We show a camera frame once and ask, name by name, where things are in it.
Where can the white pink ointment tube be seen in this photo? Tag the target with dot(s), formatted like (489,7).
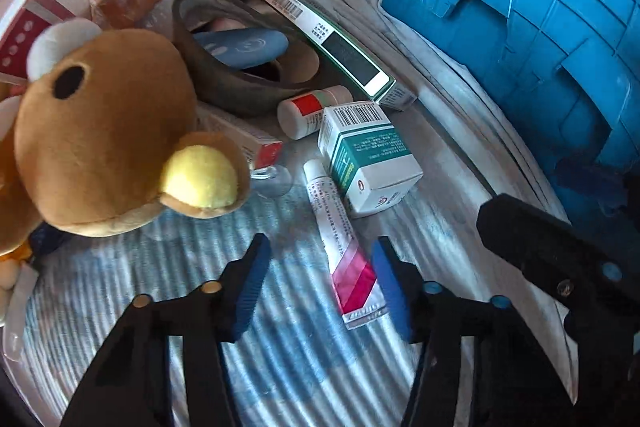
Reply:
(340,247)

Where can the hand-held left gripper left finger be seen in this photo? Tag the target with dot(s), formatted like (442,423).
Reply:
(250,287)

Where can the white box with red stripe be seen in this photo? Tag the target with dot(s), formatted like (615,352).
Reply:
(250,144)

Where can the blue oval device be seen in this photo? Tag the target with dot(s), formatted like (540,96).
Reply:
(240,49)

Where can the long green white box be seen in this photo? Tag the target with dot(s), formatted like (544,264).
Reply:
(330,42)

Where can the white plastic strip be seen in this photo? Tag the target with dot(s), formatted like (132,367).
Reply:
(17,312)

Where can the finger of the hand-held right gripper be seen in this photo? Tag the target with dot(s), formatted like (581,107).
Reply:
(530,237)
(585,182)

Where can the teal white medicine box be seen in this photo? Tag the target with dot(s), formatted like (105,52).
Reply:
(365,157)

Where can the brown bear plush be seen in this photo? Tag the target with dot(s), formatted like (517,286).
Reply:
(110,132)

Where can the white and red medicine box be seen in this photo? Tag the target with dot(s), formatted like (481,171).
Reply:
(30,27)

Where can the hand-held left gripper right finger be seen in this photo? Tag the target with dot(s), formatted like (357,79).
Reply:
(390,287)

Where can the white pill bottle red label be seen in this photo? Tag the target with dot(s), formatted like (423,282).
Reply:
(310,109)

